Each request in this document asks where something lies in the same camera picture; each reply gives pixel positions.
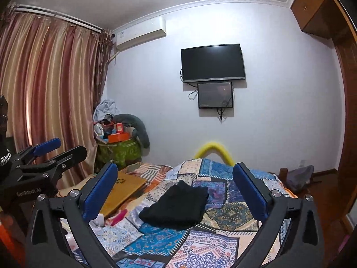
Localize black pants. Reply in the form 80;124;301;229
139;180;209;230

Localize grey bag on floor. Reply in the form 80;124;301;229
286;165;314;192

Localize pink object on bed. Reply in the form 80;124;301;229
110;209;128;226

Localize wooden lap desk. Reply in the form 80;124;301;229
80;171;148;218

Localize green fabric storage box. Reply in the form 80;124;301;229
95;138;142;170

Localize orange box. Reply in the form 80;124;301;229
108;132;131;144

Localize striped pink curtain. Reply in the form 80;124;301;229
1;7;113;189

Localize grey cloth on pile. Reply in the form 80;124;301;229
93;99;120;123

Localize grey neck pillow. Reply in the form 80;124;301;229
113;114;150;149

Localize white air conditioner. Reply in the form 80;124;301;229
115;16;166;52

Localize wooden overhead cabinet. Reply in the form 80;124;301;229
291;0;344;39

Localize yellow foam bed rail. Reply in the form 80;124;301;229
194;142;235;166

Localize small wall monitor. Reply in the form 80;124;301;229
197;82;234;109

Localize wall mounted black television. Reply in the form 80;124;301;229
181;44;246;83

